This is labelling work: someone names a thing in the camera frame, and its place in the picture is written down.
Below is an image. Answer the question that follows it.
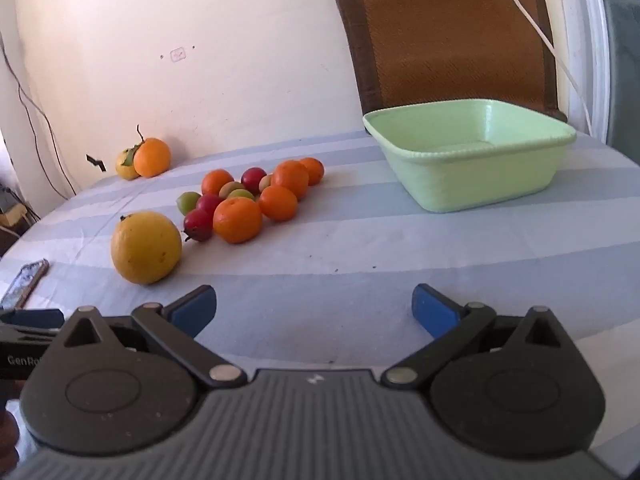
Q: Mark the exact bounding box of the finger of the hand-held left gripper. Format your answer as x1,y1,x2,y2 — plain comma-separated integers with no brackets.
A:
0,308,65,335

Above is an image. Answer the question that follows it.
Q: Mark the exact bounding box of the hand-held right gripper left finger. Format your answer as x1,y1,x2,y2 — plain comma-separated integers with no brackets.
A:
37,285,248,391

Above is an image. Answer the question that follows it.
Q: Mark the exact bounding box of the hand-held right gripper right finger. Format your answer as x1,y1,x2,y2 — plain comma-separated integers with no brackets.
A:
381,283,588,389

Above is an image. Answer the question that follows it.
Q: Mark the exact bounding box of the large yellow citrus fruit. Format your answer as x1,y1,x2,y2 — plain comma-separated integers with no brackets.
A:
110,211,183,285

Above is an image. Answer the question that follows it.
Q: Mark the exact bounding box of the small red fruit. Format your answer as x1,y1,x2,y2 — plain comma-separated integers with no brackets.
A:
183,209,214,242
195,193,224,216
240,167,268,194

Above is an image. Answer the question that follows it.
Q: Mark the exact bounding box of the light green plastic basin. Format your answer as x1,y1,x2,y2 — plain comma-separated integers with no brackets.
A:
362,98,577,214

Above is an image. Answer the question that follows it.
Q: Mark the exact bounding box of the orange with leafy stem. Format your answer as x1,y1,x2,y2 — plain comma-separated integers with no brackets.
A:
133,125,172,179

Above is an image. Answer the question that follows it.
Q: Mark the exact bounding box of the person's left hand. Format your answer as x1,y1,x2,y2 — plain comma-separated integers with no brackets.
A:
0,406,21,463

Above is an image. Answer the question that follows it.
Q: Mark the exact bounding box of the smartphone with patterned case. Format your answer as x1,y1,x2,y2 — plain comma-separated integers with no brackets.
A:
0,258,50,311

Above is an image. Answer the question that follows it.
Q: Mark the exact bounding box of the tan box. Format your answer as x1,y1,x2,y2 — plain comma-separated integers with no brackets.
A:
0,202,30,229

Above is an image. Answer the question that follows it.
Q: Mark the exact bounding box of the striped blue tablecloth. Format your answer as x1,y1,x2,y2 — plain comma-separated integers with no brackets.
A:
0,129,640,480

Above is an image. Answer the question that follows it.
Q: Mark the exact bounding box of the small yellow citrus fruit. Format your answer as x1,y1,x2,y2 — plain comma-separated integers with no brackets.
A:
115,147,141,181

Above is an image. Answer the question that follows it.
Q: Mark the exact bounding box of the frosted window pane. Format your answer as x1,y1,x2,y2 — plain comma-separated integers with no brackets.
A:
598,0,640,171

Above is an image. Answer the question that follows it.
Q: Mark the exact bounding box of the black wall cable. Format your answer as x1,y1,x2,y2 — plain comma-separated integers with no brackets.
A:
0,30,77,199

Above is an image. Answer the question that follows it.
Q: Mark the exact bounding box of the white cable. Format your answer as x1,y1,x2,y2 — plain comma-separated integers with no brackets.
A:
482,0,593,136

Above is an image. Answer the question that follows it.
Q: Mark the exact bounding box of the white window frame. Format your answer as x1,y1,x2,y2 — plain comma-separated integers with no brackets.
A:
562,0,640,147

